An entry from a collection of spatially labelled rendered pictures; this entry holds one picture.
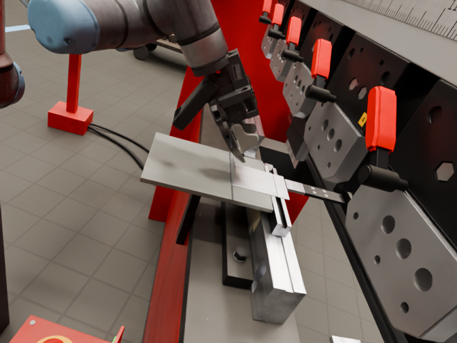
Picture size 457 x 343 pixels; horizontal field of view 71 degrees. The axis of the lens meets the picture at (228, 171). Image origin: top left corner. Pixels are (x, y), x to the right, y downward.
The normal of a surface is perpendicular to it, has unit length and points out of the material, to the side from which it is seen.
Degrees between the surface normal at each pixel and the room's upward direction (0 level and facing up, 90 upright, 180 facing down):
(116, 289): 0
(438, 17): 90
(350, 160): 90
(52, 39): 90
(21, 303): 0
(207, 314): 0
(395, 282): 90
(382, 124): 39
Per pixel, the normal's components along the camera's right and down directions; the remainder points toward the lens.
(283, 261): 0.32, -0.79
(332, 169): -0.95, -0.25
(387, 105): 0.26, -0.26
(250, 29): 0.03, 0.56
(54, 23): -0.37, 0.41
